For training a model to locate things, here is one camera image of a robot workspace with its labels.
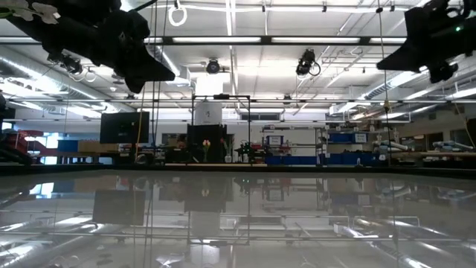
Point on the small white flower spray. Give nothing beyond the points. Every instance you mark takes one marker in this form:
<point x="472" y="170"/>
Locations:
<point x="46" y="13"/>

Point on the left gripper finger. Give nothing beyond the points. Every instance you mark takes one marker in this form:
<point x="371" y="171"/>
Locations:
<point x="148" y="70"/>

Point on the black hung camera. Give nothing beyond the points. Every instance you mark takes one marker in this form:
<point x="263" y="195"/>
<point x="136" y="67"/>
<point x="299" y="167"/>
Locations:
<point x="72" y="66"/>
<point x="305" y="61"/>
<point x="213" y="67"/>

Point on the black overhead frame beam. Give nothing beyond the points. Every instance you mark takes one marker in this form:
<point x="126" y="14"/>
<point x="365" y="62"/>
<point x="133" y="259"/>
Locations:
<point x="260" y="40"/>

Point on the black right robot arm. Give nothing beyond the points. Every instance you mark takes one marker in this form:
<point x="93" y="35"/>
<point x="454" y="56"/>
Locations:
<point x="470" y="37"/>

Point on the black table frame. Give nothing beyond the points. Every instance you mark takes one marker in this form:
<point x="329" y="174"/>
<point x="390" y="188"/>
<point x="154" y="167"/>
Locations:
<point x="238" y="169"/>

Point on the distant pink yellow tulip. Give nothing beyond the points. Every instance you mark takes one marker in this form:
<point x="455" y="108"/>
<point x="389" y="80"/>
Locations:
<point x="206" y="143"/>

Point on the black distant rig frame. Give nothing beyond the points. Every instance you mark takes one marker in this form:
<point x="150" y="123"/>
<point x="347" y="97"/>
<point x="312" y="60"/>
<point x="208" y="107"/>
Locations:
<point x="221" y="97"/>

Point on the silver ceiling duct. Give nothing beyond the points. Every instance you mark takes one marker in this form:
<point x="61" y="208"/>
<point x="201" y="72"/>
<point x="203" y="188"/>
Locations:
<point x="167" y="63"/>

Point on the blue box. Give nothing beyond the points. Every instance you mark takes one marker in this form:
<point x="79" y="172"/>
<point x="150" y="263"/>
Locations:
<point x="67" y="146"/>

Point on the cardboard box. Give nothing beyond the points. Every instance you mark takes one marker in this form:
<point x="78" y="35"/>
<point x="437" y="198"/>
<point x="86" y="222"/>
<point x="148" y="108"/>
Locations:
<point x="100" y="146"/>

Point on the red cart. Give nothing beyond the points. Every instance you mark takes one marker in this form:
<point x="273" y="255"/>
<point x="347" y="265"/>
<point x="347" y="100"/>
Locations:
<point x="31" y="136"/>

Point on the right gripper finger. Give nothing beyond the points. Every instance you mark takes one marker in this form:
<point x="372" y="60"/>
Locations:
<point x="409" y="59"/>

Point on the black monitor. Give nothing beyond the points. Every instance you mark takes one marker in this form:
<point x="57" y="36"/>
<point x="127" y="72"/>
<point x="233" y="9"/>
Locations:
<point x="124" y="128"/>

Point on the distant red flowers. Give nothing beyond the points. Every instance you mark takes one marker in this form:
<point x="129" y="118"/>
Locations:
<point x="225" y="141"/>

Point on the blue storage bins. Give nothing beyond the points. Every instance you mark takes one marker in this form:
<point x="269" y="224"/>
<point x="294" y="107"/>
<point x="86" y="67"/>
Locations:
<point x="297" y="160"/>

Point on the distant shelf unit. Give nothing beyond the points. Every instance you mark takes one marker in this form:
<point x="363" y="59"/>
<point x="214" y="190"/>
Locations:
<point x="346" y="137"/>

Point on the white distant robot arm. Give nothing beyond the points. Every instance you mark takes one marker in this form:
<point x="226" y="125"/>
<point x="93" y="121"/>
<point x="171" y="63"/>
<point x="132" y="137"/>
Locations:
<point x="390" y="145"/>
<point x="451" y="145"/>

